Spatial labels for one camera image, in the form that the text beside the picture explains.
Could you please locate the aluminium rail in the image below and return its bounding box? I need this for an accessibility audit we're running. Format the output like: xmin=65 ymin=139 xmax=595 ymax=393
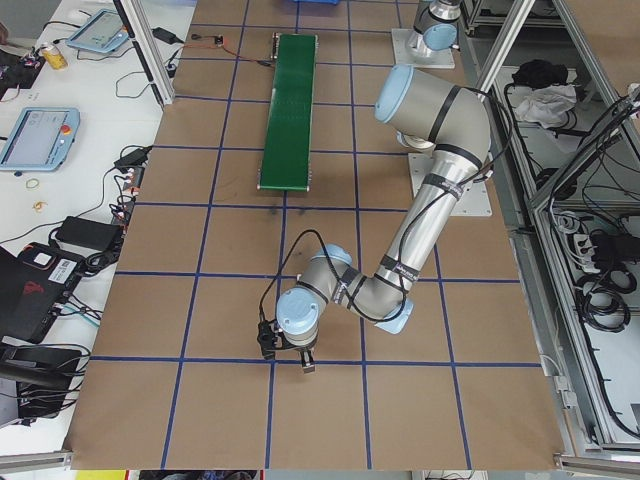
xmin=553 ymin=452 xmax=640 ymax=477
xmin=0 ymin=449 xmax=75 ymax=474

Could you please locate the large black power brick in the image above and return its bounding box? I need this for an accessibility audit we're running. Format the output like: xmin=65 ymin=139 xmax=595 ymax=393
xmin=58 ymin=215 xmax=124 ymax=249

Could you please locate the black adapter block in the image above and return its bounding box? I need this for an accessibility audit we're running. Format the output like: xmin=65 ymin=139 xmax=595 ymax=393
xmin=592 ymin=229 xmax=634 ymax=264

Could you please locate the black electronics board with wires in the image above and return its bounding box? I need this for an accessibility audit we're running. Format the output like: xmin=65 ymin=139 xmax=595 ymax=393
xmin=0 ymin=47 xmax=44 ymax=104

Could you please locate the black laptop with red logo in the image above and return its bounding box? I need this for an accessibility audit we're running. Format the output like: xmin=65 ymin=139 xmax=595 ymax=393
xmin=0 ymin=247 xmax=77 ymax=345

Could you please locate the white power strip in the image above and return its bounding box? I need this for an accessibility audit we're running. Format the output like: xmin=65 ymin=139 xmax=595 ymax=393
xmin=569 ymin=231 xmax=602 ymax=274

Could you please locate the black power strip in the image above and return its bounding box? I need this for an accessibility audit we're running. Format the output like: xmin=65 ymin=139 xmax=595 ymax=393
xmin=109 ymin=165 xmax=147 ymax=224

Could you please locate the blue-framed teach pendant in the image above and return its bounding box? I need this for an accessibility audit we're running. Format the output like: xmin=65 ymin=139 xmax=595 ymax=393
xmin=0 ymin=106 xmax=81 ymax=174
xmin=66 ymin=8 xmax=132 ymax=54

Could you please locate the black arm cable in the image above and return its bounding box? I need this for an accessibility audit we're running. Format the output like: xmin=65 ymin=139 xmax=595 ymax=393
xmin=258 ymin=87 xmax=514 ymax=324

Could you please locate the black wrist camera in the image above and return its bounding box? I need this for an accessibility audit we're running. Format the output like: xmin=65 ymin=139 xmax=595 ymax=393
xmin=256 ymin=319 xmax=287 ymax=360

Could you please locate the black cloth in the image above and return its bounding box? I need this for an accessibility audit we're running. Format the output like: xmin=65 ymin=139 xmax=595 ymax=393
xmin=511 ymin=59 xmax=572 ymax=87

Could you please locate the black box with white label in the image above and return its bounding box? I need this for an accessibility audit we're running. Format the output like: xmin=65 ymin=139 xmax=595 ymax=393
xmin=17 ymin=241 xmax=87 ymax=287

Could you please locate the yellow drink can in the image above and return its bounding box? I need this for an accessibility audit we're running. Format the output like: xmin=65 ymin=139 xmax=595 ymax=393
xmin=42 ymin=43 xmax=69 ymax=72

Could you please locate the V-shaped metal bar frame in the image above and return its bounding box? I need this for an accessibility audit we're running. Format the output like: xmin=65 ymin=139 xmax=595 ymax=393
xmin=459 ymin=0 xmax=640 ymax=457

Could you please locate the green conveyor belt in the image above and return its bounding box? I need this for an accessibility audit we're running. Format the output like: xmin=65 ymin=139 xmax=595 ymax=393
xmin=256 ymin=31 xmax=320 ymax=194

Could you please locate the white cloth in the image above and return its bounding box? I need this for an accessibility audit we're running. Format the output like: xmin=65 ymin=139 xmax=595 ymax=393
xmin=514 ymin=83 xmax=582 ymax=132

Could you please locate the aluminium profile post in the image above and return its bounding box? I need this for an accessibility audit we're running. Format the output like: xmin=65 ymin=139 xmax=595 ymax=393
xmin=112 ymin=0 xmax=176 ymax=106

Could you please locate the thin red wire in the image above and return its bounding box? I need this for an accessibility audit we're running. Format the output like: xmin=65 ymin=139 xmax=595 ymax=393
xmin=183 ymin=42 xmax=275 ymax=69

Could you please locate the coil of black cables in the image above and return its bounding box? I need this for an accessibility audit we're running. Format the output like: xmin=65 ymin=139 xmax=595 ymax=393
xmin=574 ymin=269 xmax=634 ymax=334

